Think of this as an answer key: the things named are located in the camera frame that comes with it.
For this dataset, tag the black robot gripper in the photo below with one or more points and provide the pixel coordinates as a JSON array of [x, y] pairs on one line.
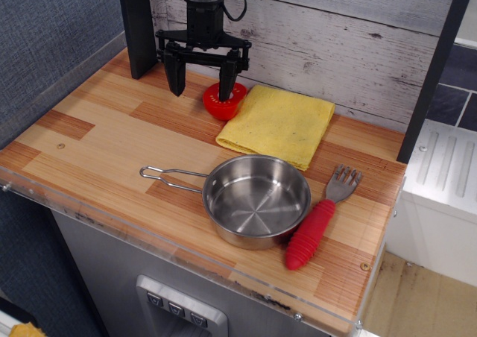
[[203, 42]]

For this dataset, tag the red toy tomato half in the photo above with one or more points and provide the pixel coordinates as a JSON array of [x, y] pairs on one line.
[[223, 110]]

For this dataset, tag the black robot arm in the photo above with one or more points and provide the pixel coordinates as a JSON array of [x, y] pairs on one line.
[[204, 42]]

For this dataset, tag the stainless steel pot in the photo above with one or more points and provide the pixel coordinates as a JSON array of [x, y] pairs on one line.
[[255, 201]]

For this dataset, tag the yellow object bottom left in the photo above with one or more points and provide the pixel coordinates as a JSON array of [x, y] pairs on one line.
[[26, 330]]

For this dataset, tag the yellow folded cloth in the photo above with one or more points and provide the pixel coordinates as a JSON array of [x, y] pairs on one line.
[[278, 123]]

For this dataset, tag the grey toy cabinet front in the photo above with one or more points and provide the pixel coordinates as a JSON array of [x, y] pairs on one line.
[[109, 266]]

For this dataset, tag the silver button panel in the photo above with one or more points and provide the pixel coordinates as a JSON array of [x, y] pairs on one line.
[[169, 312]]

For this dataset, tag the white toy sink unit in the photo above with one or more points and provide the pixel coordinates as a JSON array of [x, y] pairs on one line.
[[434, 222]]

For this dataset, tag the dark grey left post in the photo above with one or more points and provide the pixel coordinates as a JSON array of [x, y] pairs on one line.
[[139, 34]]

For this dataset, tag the dark grey post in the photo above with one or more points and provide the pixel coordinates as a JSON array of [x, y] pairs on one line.
[[444, 46], [139, 34]]

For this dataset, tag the red-handled metal fork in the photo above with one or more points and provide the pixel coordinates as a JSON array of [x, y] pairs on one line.
[[306, 239]]

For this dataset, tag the dark grey right post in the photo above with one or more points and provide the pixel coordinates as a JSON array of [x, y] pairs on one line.
[[444, 46]]

